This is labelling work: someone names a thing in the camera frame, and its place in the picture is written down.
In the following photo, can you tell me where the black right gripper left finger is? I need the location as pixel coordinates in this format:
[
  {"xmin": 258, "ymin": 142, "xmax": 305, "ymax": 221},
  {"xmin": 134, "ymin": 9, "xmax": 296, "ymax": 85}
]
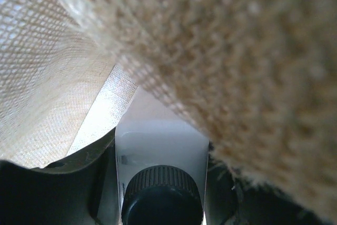
[{"xmin": 1, "ymin": 130, "xmax": 117, "ymax": 224}]

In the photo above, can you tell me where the white bottle black cap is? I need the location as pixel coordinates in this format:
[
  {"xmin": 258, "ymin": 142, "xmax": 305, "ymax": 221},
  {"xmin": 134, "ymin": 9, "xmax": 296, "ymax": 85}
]
[{"xmin": 115, "ymin": 88, "xmax": 209, "ymax": 224}]

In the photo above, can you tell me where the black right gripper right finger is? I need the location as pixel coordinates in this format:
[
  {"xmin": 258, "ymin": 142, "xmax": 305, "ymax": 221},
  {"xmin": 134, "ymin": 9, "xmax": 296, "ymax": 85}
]
[{"xmin": 205, "ymin": 155, "xmax": 330, "ymax": 224}]

